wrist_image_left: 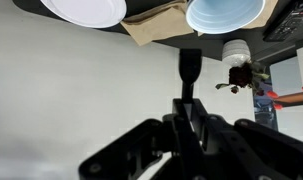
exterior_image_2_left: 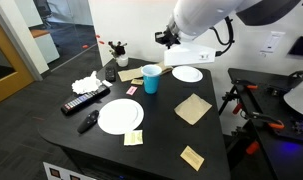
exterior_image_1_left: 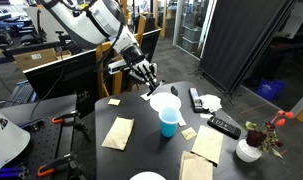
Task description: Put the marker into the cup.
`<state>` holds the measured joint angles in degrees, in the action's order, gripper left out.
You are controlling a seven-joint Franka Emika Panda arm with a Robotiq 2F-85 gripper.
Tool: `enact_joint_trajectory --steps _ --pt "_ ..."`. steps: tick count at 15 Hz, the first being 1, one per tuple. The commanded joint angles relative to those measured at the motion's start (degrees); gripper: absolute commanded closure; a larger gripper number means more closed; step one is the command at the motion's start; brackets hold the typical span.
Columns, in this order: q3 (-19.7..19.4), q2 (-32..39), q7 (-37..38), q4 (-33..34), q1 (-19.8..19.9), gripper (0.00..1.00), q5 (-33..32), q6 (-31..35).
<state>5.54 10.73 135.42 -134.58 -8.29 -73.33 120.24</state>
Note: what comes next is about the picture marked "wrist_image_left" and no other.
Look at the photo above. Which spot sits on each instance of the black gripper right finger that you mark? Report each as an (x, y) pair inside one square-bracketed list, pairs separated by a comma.
[(251, 153)]

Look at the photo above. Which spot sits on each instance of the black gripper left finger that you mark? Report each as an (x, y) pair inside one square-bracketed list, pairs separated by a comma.
[(151, 150)]

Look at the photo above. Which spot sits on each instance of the blue plastic cup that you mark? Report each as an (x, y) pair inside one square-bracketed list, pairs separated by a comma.
[(224, 15)]

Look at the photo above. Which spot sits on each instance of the orange glass sticker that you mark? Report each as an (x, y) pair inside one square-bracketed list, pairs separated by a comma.
[(277, 106), (272, 94)]

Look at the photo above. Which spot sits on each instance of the dark red flower bouquet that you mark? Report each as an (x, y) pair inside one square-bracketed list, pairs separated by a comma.
[(241, 75)]

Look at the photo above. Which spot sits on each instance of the white ribbed vase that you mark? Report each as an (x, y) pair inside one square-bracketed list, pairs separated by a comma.
[(236, 53)]

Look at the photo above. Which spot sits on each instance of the brown cardboard piece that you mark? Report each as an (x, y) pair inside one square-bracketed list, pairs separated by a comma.
[(154, 28)]

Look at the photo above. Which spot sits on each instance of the small black remote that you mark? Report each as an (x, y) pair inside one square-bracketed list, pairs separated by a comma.
[(291, 23)]

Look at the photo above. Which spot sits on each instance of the small white paper plate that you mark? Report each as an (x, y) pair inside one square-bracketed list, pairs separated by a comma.
[(87, 11)]

